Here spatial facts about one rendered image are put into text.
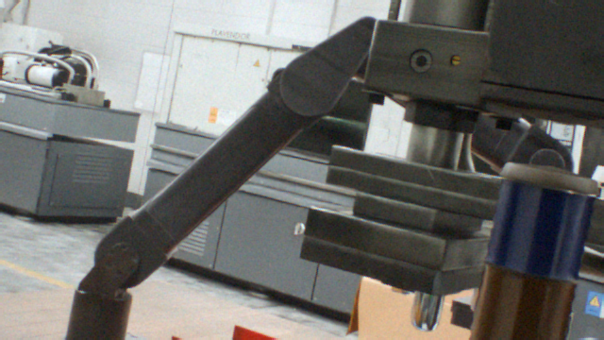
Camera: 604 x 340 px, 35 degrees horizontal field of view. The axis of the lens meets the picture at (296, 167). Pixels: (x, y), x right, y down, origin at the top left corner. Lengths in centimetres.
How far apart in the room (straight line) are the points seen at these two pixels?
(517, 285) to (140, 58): 932
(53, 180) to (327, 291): 265
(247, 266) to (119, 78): 402
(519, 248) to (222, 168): 64
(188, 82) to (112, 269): 568
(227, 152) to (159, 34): 857
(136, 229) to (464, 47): 48
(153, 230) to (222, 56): 554
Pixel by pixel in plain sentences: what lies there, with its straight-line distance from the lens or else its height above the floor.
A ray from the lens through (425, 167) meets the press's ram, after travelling 64.
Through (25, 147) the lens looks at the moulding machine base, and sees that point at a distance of 769.
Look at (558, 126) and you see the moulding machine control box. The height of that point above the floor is 141.
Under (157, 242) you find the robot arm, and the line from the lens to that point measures 100.
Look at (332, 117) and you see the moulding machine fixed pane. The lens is 597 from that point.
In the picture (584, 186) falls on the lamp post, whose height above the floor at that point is 119.
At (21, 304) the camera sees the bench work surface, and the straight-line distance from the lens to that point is 126.
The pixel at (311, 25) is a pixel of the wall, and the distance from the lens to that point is 849.
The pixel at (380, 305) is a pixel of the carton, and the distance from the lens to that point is 310.
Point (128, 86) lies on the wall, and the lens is 971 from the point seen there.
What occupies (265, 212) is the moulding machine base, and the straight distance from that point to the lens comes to 615.
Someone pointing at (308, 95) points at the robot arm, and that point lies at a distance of 96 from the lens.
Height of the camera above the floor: 120
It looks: 3 degrees down
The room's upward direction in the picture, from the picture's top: 11 degrees clockwise
